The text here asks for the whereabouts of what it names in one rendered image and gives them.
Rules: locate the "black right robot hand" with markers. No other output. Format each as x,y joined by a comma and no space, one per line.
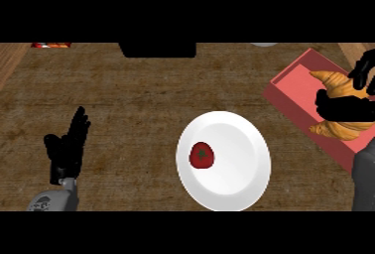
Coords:
346,110

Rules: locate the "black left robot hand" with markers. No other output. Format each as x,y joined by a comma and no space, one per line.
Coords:
69,149

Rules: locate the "golden brown croissant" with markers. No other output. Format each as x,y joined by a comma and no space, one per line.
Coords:
342,86

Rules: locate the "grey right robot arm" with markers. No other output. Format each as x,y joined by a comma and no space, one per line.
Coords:
364,178

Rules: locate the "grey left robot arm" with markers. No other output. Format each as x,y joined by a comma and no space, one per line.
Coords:
57,198

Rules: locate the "red cardboard box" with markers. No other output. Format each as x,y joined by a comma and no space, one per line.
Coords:
303,96

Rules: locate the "white oval plate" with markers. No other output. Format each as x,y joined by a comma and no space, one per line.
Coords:
230,165

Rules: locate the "pale grey round object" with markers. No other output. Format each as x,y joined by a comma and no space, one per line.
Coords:
265,44

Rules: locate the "red tomato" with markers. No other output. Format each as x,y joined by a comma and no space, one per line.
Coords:
201,155

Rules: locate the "red and orange packet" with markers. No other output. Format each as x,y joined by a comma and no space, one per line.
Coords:
51,45

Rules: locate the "black rectangular appliance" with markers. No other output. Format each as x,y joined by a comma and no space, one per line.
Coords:
157,49

